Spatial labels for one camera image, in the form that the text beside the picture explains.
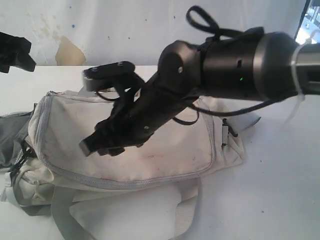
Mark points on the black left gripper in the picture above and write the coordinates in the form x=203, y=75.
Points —
x=15, y=52

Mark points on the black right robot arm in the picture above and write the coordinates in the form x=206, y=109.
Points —
x=221, y=78

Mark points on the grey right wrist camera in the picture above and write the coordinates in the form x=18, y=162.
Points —
x=114, y=75

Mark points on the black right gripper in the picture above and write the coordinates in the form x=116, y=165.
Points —
x=132, y=122

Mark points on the white duffel bag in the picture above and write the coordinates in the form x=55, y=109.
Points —
x=52, y=175

